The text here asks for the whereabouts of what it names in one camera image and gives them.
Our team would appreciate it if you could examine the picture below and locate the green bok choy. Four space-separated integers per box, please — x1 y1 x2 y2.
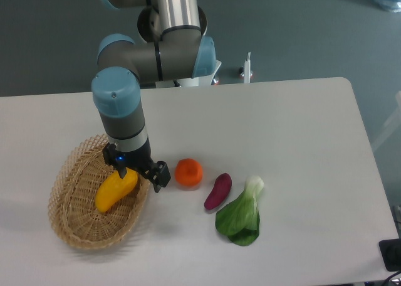
215 176 264 246

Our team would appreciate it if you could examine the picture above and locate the yellow mango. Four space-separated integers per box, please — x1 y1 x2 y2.
95 169 138 213

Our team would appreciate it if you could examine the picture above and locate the white metal stand leg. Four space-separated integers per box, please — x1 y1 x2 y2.
239 51 253 83

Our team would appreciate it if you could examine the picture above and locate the woven wicker basket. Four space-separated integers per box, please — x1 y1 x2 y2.
48 134 150 249

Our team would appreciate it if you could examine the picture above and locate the black device at table edge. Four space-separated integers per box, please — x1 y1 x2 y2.
378 238 400 272

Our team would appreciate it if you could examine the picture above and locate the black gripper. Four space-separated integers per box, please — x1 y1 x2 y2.
102 137 171 193

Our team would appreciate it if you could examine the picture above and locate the orange tangerine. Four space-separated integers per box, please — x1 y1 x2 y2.
174 158 203 187

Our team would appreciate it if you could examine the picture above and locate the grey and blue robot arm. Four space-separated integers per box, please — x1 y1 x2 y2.
91 0 220 191

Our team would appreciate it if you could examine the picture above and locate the purple sweet potato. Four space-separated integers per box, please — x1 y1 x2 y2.
204 173 232 211

